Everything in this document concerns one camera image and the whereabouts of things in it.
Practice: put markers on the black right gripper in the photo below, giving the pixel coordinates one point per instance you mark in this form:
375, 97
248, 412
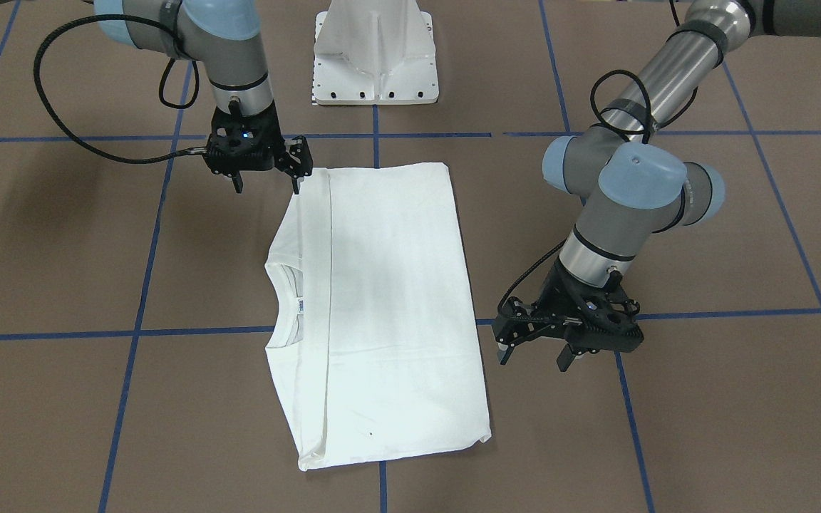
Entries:
301, 154

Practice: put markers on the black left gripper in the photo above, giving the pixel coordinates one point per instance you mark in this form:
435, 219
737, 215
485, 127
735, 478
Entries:
551, 296

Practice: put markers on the white long-sleeve printed shirt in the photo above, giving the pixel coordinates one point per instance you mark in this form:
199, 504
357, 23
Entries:
375, 355

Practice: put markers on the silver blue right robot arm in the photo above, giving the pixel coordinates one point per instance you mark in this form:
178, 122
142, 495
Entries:
225, 37

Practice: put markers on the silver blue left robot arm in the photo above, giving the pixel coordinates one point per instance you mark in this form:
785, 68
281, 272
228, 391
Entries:
630, 187

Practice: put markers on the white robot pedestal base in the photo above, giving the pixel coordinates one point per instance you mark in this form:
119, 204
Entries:
374, 53

